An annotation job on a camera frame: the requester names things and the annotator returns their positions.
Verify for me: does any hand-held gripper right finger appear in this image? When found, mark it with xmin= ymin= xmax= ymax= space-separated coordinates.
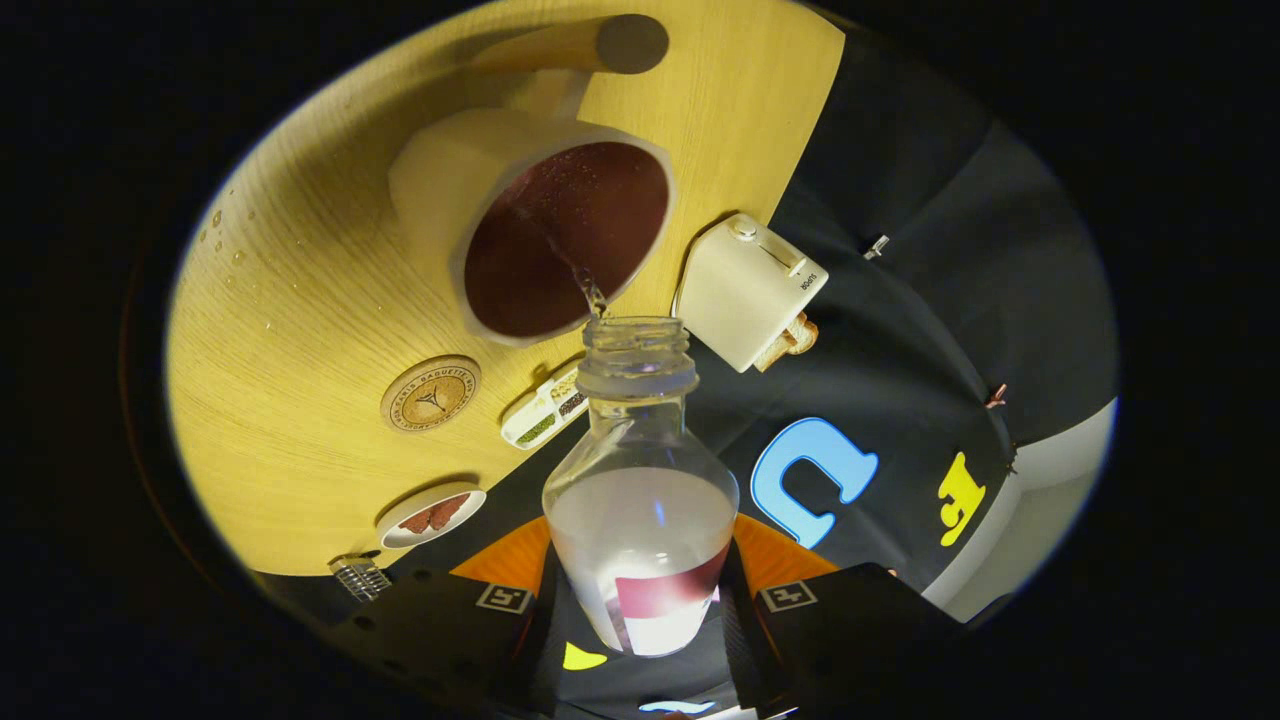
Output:
xmin=720 ymin=512 xmax=966 ymax=716

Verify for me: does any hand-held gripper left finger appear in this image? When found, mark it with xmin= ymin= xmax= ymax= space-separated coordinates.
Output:
xmin=325 ymin=515 xmax=561 ymax=719

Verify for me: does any clear plastic juice bottle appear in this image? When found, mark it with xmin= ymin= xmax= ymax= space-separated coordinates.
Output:
xmin=542 ymin=316 xmax=741 ymax=658

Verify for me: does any round wooden coaster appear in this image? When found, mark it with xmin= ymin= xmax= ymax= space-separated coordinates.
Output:
xmin=380 ymin=355 xmax=482 ymax=433

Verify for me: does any beige cup with handle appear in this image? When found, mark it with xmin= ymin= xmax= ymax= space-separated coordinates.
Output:
xmin=388 ymin=14 xmax=678 ymax=348

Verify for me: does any round white plate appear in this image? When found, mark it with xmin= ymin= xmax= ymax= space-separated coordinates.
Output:
xmin=377 ymin=482 xmax=488 ymax=550

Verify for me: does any white divided snack tray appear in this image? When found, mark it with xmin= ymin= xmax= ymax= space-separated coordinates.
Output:
xmin=499 ymin=360 xmax=589 ymax=450

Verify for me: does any black backdrop cloth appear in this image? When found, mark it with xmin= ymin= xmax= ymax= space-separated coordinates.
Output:
xmin=250 ymin=30 xmax=1116 ymax=720

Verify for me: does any white toaster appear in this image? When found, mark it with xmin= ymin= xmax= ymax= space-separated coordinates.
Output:
xmin=676 ymin=212 xmax=830 ymax=374

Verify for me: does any wooden table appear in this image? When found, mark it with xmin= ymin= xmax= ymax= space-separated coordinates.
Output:
xmin=165 ymin=0 xmax=847 ymax=577

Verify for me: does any wire mesh holder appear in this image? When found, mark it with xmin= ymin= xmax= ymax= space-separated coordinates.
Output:
xmin=328 ymin=553 xmax=393 ymax=603

